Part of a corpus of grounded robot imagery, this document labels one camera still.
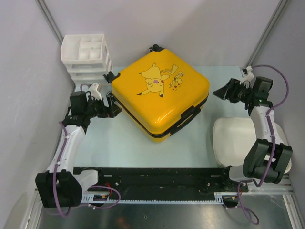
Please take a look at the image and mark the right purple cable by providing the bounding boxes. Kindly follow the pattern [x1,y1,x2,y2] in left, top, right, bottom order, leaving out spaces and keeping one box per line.
[247,64,289,187]

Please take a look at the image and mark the light blue table mat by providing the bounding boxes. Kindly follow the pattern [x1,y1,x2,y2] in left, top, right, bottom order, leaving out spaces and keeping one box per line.
[71,66,246,169]

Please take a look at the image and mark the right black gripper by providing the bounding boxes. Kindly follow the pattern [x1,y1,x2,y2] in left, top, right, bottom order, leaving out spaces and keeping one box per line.
[212,78,254,104]

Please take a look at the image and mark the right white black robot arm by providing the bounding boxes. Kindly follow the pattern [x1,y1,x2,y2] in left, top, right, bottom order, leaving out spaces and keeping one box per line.
[213,77,293,191]

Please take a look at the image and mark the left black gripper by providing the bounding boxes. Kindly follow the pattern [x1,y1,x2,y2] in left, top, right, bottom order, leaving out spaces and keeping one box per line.
[84,95,122,119]

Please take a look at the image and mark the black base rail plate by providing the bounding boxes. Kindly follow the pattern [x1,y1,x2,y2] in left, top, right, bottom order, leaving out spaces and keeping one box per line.
[73,167,241,201]

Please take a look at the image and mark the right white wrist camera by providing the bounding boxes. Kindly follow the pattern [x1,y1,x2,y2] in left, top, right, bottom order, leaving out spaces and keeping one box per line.
[240,66,254,84]

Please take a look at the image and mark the yellow Pikachu hard-shell suitcase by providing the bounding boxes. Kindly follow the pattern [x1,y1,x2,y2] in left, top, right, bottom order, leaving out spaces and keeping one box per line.
[104,44,210,143]

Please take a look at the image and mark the white plastic tray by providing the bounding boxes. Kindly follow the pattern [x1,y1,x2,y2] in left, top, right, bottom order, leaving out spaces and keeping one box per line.
[213,117,288,178]

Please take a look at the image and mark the purple cable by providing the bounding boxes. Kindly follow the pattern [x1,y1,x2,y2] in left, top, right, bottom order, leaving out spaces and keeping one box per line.
[247,64,289,187]
[52,121,72,218]

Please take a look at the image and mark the grey slotted cable duct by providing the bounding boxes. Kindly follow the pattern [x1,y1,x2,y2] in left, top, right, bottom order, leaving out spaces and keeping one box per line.
[81,193,224,206]

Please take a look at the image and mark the white plastic drawer organizer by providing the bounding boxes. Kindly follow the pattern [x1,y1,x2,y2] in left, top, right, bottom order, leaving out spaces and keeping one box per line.
[61,34,113,86]

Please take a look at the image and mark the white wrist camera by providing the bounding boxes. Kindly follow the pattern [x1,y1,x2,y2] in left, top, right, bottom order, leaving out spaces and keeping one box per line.
[240,66,254,84]
[88,83,103,101]

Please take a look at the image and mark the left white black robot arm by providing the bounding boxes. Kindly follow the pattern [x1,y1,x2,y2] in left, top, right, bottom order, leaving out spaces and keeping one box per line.
[35,91,122,208]

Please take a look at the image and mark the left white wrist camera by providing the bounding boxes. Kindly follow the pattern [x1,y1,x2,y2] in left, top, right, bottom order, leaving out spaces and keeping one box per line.
[88,83,103,101]

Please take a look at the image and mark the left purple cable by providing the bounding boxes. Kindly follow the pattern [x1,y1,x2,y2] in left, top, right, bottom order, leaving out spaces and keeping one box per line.
[52,121,72,218]

